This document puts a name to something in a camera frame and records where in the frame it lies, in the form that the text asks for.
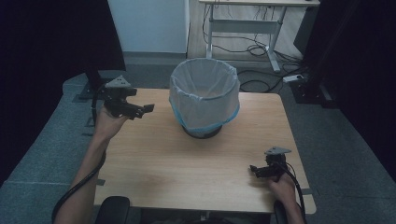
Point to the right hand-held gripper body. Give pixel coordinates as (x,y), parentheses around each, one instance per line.
(275,161)

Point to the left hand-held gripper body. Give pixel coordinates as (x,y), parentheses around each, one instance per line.
(120,97)

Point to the trash bin with white liner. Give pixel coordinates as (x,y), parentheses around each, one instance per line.
(204,93)

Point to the black trash bin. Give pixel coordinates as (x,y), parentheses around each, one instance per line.
(202,133)

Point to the person's right hand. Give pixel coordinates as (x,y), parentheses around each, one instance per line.
(282,188)

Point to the person's left hand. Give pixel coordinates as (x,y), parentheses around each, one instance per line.
(107,124)

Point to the black chair armrest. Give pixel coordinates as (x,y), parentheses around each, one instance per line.
(279,213)
(113,210)

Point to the white partition panel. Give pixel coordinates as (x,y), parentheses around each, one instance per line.
(149,25)

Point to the white power strip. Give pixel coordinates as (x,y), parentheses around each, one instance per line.
(293,78)

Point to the dark curtain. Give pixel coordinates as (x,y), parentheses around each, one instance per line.
(46,46)
(367,62)

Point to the white metal-framed desk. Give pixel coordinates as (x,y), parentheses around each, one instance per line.
(243,26)

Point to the black stand with base plate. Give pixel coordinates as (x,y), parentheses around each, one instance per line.
(90,84)
(308,91)

